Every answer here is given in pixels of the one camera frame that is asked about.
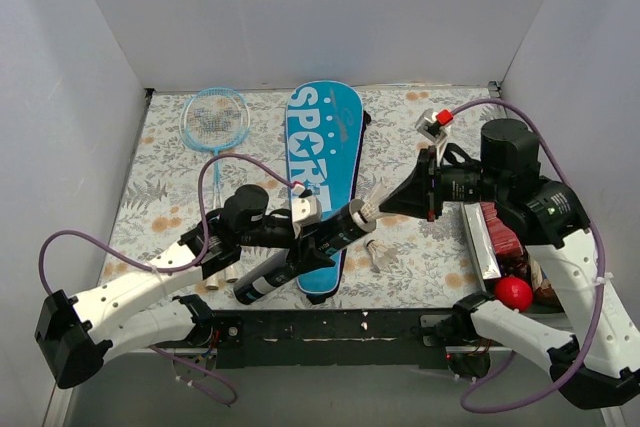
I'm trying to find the white feather shuttlecock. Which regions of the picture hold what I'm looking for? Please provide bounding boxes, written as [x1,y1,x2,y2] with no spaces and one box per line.
[359,183,389,223]
[364,239,399,273]

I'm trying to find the black shuttlecock tube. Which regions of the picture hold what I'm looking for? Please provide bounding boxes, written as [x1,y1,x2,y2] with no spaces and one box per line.
[233,199,377,305]

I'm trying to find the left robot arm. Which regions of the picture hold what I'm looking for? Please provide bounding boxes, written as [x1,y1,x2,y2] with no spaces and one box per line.
[35,184,329,389]

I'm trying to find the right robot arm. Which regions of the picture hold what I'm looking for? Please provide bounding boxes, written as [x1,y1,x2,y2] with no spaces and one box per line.
[380,119,639,410]

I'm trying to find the metal tray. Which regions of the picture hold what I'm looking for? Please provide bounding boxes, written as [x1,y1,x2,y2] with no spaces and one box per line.
[461,202,562,311]

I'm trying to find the floral table cloth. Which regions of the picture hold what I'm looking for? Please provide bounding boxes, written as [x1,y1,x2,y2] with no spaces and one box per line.
[102,85,526,311]

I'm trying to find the red snack packet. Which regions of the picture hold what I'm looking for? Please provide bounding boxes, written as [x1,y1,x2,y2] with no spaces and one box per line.
[480,202,524,257]

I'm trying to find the blue sport racket cover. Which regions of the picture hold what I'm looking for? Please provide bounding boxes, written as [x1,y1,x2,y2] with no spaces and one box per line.
[285,80,366,305]

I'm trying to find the red ball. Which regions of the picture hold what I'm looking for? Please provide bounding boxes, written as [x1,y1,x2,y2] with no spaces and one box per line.
[494,277,534,312]

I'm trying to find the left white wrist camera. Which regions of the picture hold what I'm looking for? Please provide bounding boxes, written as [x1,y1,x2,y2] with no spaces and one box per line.
[290,182,322,238]

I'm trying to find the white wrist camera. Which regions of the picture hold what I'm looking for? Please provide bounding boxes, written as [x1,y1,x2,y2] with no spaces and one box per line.
[290,182,322,238]
[415,109,454,162]

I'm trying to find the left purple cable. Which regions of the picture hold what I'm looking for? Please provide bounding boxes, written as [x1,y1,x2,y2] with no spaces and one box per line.
[38,153,306,406]

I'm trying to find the purple cable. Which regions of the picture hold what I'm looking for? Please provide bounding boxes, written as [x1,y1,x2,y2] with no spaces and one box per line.
[447,98,614,414]
[38,153,306,406]

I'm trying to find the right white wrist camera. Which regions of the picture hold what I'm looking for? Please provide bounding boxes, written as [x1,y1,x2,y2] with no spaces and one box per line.
[415,109,454,162]

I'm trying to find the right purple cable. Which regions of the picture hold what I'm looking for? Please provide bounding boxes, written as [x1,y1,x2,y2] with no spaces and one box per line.
[447,98,614,414]

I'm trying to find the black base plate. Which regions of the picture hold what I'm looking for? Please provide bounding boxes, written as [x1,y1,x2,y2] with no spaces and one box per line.
[213,308,491,378]

